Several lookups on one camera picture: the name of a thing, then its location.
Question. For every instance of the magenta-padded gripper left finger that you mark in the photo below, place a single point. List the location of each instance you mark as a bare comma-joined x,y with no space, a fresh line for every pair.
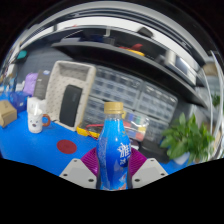
77,171

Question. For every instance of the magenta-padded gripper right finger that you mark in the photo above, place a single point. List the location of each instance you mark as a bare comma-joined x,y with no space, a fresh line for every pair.
150,170

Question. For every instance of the blue drink bottle gold cap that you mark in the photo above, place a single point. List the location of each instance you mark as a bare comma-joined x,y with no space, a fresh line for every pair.
111,150

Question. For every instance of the black pouch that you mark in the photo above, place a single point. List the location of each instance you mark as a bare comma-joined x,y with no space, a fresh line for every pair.
153,150

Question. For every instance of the flat round red coaster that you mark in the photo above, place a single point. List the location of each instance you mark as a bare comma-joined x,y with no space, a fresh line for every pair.
66,146

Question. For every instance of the yellow multimeter with leads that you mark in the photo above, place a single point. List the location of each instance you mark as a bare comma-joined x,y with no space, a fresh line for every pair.
87,131

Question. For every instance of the grey small-parts drawer cabinet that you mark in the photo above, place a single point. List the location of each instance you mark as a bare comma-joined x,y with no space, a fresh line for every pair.
156,128
116,83
95,110
158,98

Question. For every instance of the clear organizer box coloured parts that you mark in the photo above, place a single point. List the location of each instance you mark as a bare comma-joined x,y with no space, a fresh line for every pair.
137,128

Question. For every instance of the potted green plant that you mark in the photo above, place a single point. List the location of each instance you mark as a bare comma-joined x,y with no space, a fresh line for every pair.
186,138

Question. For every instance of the black hard case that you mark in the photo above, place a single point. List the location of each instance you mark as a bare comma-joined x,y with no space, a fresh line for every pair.
70,106

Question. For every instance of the beige dotted fabric bin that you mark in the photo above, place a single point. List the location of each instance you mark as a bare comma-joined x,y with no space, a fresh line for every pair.
55,90

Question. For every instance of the brown cardboard box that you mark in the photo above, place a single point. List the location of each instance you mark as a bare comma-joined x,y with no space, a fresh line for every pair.
6,114

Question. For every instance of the dark blue carton box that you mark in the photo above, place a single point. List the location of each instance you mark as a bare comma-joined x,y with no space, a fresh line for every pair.
18,101

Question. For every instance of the purple plastic bag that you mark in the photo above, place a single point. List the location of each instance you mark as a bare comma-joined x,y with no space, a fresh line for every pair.
30,84

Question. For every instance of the dark overhead shelf unit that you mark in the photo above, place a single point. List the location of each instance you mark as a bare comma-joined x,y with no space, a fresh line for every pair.
126,55

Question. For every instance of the teal object on pegboard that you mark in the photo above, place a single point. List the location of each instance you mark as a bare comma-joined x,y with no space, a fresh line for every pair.
21,55

